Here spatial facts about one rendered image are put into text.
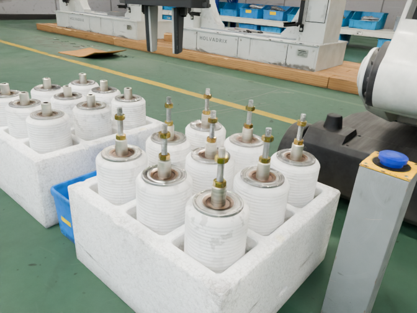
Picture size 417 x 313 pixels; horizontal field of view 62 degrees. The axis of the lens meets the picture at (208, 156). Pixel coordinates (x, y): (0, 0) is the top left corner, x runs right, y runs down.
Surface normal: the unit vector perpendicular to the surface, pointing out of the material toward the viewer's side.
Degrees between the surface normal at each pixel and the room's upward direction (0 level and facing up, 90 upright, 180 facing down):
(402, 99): 113
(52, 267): 0
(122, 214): 0
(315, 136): 45
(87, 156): 90
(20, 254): 0
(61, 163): 90
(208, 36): 90
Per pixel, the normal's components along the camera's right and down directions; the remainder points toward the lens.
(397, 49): -0.44, -0.39
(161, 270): -0.66, 0.28
